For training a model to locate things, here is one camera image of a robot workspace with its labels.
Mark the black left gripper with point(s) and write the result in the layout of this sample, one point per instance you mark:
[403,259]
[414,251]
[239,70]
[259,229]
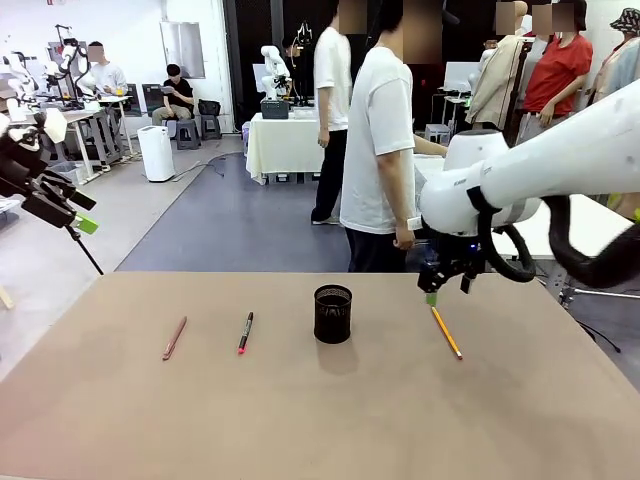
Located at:
[27,185]

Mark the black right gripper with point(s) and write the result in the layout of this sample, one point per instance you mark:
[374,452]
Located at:
[452,267]

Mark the orange pencil pink eraser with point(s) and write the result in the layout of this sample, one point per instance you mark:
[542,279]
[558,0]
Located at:
[446,334]

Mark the brown pencil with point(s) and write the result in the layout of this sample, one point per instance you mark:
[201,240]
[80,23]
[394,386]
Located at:
[174,339]

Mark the person's left forearm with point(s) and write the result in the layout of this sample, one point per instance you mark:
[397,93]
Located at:
[430,146]

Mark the person's right forearm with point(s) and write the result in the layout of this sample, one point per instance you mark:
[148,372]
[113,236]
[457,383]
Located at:
[397,195]

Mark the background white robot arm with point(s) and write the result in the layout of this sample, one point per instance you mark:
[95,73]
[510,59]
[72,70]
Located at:
[272,65]

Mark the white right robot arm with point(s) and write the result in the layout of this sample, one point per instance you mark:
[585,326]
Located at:
[550,150]

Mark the black mesh pen holder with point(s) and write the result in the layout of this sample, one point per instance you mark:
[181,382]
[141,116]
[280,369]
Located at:
[332,320]

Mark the person's right hand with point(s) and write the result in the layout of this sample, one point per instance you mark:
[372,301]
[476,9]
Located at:
[404,239]

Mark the thin black tripod leg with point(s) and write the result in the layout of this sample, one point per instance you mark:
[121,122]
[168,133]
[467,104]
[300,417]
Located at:
[87,255]

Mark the translucent storage box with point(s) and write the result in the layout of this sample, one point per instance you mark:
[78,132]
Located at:
[67,172]

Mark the grey workbench desk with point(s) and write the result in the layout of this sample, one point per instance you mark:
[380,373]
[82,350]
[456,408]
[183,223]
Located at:
[95,125]

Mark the white air purifier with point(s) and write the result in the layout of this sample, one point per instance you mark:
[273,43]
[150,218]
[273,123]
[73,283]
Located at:
[156,152]

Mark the metal stand base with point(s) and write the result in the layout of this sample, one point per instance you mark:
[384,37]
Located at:
[570,295]

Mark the grey plastic stool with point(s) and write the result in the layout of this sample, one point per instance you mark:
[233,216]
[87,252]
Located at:
[188,134]
[437,134]
[210,127]

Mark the white side table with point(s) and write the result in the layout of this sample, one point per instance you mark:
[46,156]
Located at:
[565,230]

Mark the background person white sweatshirt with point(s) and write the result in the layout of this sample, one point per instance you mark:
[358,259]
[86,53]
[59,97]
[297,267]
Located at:
[107,75]

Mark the seated person black clothes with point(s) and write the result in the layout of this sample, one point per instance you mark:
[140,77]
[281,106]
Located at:
[175,97]

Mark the person in white printed T-shirt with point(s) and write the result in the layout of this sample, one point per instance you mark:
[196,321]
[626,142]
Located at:
[375,150]

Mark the black bag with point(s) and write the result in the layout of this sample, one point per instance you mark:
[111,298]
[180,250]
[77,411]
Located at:
[209,107]

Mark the black marker pink cap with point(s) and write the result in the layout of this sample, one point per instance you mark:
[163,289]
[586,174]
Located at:
[245,334]

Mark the table with cream cloth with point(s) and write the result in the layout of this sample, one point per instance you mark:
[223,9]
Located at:
[282,150]

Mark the mannequin in beige coat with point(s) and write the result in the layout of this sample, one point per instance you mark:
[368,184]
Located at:
[497,85]

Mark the background person white T-shirt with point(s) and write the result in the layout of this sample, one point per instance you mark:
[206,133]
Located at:
[332,75]

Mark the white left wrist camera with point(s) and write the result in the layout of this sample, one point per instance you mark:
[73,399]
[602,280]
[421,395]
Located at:
[52,125]

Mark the silver wall panel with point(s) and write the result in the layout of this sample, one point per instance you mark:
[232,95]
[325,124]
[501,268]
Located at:
[182,50]

